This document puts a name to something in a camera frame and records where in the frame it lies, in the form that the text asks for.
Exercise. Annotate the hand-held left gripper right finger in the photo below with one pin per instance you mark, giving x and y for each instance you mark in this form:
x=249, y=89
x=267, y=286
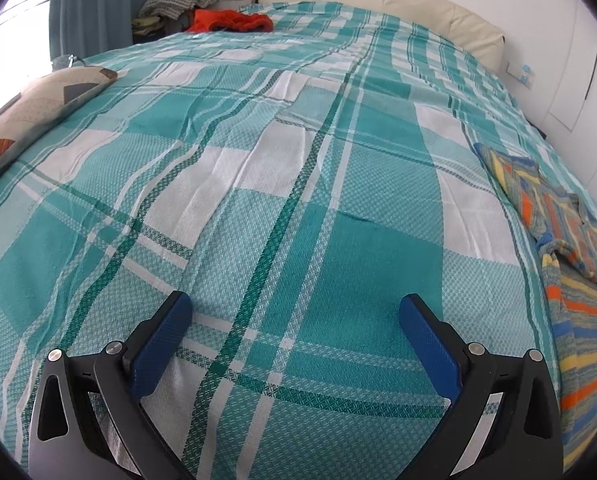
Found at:
x=431, y=347

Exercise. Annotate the teal curtain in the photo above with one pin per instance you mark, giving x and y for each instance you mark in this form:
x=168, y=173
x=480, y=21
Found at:
x=113, y=0

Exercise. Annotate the red cloth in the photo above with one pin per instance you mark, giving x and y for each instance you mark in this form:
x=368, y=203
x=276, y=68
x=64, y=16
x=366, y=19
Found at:
x=228, y=20

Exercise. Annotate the teal plaid bed blanket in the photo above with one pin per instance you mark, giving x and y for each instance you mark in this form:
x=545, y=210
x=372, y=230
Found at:
x=288, y=175

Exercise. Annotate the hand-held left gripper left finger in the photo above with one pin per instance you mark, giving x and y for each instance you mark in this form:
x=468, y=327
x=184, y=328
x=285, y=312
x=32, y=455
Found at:
x=159, y=345

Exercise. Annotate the white wall socket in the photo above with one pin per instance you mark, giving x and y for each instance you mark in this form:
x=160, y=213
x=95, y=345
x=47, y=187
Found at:
x=521, y=74

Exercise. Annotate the patterned beige pillow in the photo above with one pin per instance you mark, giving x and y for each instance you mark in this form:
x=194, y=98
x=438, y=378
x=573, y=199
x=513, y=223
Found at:
x=33, y=110

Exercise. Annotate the cream padded headboard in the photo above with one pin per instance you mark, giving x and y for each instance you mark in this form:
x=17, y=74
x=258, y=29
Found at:
x=388, y=0

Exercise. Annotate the bright window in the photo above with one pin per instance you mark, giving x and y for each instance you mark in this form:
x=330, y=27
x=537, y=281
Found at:
x=16, y=25

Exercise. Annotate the dark clothes pile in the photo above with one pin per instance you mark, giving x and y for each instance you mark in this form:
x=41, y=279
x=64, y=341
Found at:
x=176, y=22

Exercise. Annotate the striped knit sweater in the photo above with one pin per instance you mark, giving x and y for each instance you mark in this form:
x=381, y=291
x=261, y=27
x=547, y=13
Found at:
x=573, y=240

